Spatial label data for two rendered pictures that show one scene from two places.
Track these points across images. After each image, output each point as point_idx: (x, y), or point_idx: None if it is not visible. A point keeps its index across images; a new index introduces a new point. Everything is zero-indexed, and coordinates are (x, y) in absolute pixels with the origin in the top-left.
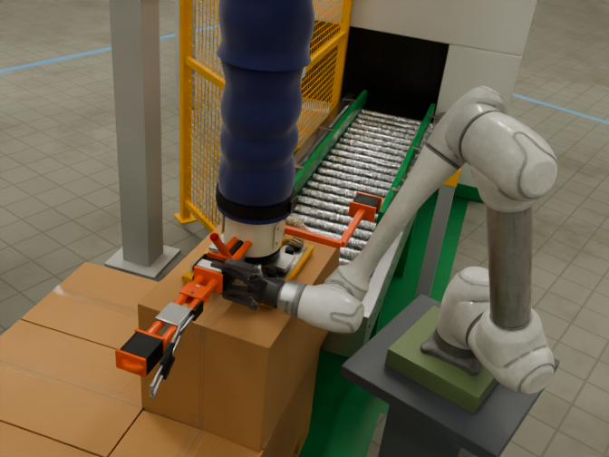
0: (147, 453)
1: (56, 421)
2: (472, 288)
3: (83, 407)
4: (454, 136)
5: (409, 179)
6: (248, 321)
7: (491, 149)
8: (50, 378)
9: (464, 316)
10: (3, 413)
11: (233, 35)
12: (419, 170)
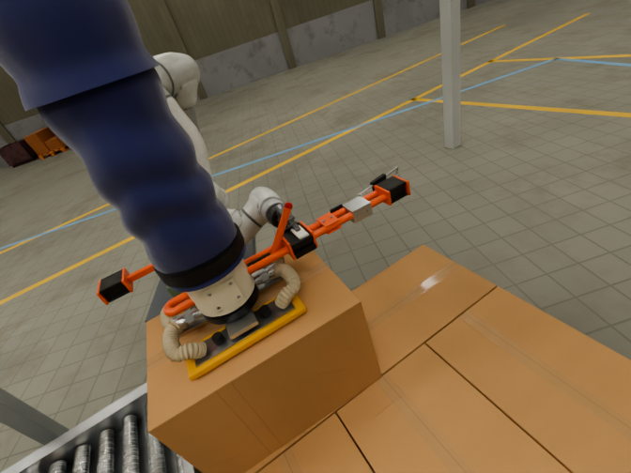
0: (394, 334)
1: (459, 396)
2: None
3: (431, 401)
4: (165, 78)
5: (186, 120)
6: (295, 260)
7: (184, 61)
8: (461, 465)
9: None
10: (516, 434)
11: (132, 23)
12: (181, 111)
